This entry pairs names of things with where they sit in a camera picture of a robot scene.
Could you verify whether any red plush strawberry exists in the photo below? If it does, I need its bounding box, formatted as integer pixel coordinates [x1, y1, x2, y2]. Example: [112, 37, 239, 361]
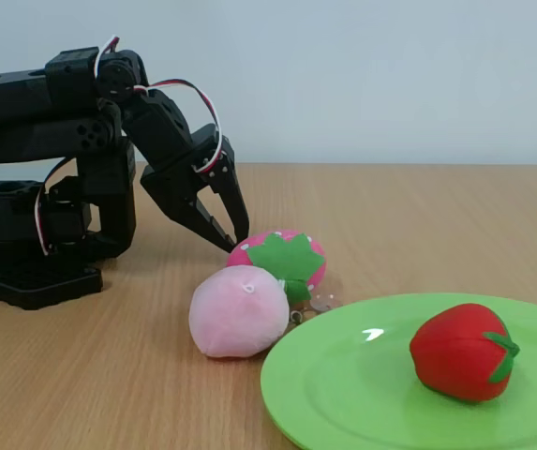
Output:
[409, 303, 522, 404]

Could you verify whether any pink plush strawberry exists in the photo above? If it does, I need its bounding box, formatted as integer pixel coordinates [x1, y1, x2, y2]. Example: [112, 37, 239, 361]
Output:
[226, 228, 329, 304]

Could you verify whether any green plastic plate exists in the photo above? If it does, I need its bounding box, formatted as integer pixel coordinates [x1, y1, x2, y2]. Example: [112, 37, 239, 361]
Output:
[259, 292, 537, 450]

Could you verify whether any pale pink plush peach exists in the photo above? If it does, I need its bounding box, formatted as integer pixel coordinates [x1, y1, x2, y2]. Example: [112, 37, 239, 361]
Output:
[187, 264, 291, 360]

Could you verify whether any clear suction cup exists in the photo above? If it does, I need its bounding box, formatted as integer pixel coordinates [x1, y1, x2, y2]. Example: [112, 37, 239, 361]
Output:
[306, 292, 338, 314]

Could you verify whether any gripper servo cable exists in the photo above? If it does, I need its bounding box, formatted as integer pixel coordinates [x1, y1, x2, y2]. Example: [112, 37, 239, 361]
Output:
[129, 78, 224, 177]

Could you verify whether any base servo cable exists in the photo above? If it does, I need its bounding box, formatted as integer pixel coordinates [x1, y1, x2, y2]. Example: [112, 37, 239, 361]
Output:
[34, 157, 76, 257]

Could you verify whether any elbow servo cable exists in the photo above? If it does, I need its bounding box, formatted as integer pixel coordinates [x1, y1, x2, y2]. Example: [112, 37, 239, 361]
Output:
[90, 35, 122, 79]

